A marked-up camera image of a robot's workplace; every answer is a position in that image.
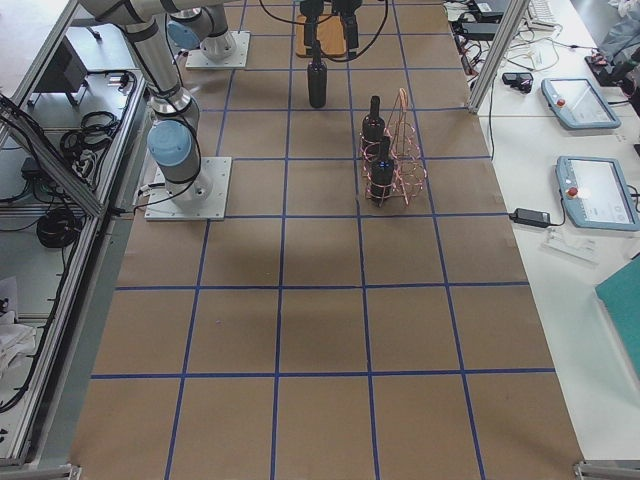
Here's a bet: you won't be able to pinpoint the wooden tray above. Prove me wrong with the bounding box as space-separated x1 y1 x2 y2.
295 14 347 58

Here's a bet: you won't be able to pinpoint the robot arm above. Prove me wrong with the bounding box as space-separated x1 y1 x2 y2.
81 1 365 204
166 1 250 70

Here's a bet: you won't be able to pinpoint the teal board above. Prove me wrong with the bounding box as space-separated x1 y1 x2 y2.
595 258 640 370

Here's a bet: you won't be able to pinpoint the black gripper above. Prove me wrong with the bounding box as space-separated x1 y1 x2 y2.
331 0 362 50
299 0 323 48

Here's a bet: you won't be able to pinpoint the copper wire wine basket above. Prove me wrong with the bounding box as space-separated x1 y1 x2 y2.
359 88 427 207

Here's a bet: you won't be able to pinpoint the coiled black cables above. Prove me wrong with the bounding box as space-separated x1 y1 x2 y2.
59 110 124 166

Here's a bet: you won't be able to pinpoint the aluminium frame post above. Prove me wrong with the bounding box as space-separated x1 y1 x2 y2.
467 0 528 114

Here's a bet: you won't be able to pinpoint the dark wine bottle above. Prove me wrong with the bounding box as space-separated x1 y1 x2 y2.
307 40 327 108
370 135 395 205
361 95 385 159

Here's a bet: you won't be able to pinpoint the clear acrylic stand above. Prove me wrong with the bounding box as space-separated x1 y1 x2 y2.
541 228 599 265

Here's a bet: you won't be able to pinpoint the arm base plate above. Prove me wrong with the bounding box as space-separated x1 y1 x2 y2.
186 31 251 70
144 157 232 221

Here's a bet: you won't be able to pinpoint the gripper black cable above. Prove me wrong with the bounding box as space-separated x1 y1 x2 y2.
258 0 306 26
324 0 390 64

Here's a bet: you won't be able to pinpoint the near teach pendant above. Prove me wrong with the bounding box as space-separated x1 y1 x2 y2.
555 156 639 232

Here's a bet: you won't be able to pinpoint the far teach pendant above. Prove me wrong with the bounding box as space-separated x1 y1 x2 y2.
540 78 621 130

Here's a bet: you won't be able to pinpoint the black power brick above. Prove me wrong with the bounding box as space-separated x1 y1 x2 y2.
509 208 551 228

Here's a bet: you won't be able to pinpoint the teach pendant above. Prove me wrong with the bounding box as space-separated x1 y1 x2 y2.
540 78 621 130
555 156 639 232

